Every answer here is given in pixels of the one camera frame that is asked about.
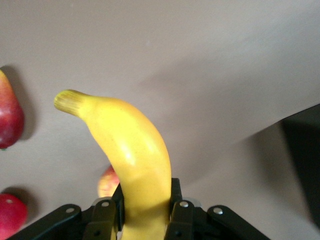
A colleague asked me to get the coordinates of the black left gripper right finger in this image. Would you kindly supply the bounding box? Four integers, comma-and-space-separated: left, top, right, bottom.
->
163, 177, 271, 240

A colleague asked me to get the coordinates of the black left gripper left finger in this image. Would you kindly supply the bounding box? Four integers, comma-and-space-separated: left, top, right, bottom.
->
7, 186, 126, 240

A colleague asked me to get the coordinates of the small red yellow apple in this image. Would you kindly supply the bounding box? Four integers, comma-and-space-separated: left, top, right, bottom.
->
96, 164, 121, 201

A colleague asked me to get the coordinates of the yellow banana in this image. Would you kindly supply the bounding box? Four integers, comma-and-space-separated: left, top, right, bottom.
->
53, 89, 173, 240

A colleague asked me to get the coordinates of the black rectangular plastic box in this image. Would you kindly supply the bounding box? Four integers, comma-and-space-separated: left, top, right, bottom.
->
279, 103, 320, 226

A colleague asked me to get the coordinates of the red pomegranate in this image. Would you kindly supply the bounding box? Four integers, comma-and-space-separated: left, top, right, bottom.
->
0, 193, 29, 240

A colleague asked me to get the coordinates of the red yellow mango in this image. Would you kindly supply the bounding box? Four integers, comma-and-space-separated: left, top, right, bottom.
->
0, 66, 25, 151

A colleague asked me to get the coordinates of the brown table cover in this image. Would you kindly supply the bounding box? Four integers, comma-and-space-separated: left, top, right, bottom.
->
0, 0, 320, 240

